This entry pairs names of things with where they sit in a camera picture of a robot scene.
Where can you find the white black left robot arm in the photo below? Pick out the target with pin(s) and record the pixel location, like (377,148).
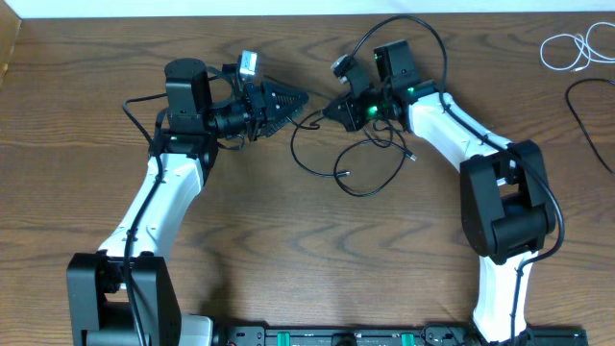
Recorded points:
(122,294)

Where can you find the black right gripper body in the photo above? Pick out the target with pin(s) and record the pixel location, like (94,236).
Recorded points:
(374,104)

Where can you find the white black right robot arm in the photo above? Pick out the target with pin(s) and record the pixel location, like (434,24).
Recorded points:
(507,209)

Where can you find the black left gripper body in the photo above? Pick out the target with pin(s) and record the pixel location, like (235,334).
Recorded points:
(254,124)

